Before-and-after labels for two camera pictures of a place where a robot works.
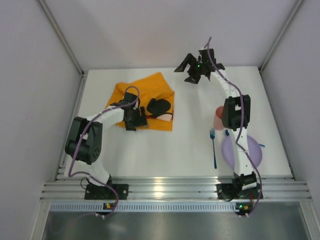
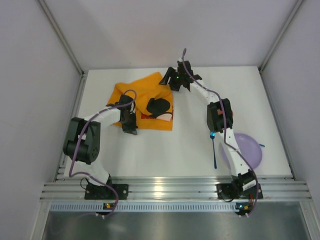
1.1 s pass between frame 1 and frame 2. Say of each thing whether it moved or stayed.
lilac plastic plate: stayed
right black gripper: moved
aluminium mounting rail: stayed
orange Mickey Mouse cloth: stayed
